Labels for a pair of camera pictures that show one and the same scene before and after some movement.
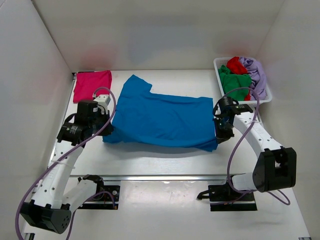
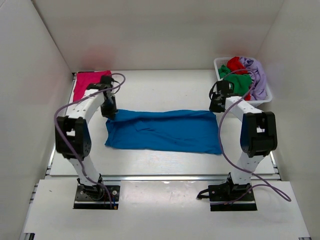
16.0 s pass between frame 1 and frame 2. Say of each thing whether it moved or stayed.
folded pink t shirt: stayed
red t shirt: stayed
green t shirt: stayed
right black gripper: moved
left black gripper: moved
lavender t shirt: stayed
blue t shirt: moved
